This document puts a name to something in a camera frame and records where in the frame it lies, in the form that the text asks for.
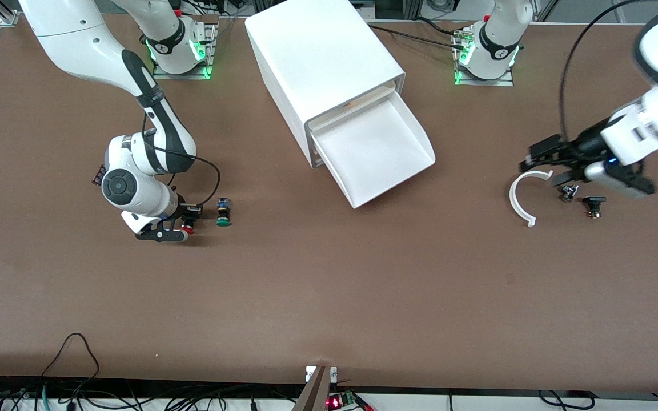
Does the red push button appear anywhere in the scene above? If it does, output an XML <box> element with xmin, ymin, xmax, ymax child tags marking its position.
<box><xmin>179</xmin><ymin>205</ymin><xmax>198</xmax><ymax>236</ymax></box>

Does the white curved plastic arc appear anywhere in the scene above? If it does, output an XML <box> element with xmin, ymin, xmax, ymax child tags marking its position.
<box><xmin>509</xmin><ymin>170</ymin><xmax>555</xmax><ymax>228</ymax></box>

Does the circuit board with red light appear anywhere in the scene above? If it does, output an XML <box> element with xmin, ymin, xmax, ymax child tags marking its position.
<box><xmin>326</xmin><ymin>391</ymin><xmax>373</xmax><ymax>411</ymax></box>

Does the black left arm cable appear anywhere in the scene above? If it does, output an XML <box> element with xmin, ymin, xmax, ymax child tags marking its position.
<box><xmin>559</xmin><ymin>0</ymin><xmax>658</xmax><ymax>141</ymax></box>

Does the black switch component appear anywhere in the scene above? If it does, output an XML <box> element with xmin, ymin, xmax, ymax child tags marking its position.
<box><xmin>583</xmin><ymin>195</ymin><xmax>608</xmax><ymax>219</ymax></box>

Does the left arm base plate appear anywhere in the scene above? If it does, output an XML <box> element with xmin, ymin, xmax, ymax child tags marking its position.
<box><xmin>453</xmin><ymin>26</ymin><xmax>515</xmax><ymax>87</ymax></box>

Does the thin black looped cable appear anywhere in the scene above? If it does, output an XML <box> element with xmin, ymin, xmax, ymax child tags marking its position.
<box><xmin>41</xmin><ymin>332</ymin><xmax>101</xmax><ymax>394</ymax></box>

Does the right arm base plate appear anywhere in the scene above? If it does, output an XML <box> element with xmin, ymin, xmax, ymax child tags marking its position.
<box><xmin>152</xmin><ymin>23</ymin><xmax>219</xmax><ymax>80</ymax></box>

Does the black cable to arm base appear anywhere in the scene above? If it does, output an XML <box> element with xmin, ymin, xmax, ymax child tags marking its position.
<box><xmin>366</xmin><ymin>23</ymin><xmax>470</xmax><ymax>51</ymax></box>

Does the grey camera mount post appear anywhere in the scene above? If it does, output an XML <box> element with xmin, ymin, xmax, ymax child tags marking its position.
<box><xmin>292</xmin><ymin>365</ymin><xmax>339</xmax><ymax>411</ymax></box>

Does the black cable under table edge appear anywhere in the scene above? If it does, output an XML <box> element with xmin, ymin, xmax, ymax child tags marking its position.
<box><xmin>537</xmin><ymin>389</ymin><xmax>596</xmax><ymax>411</ymax></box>

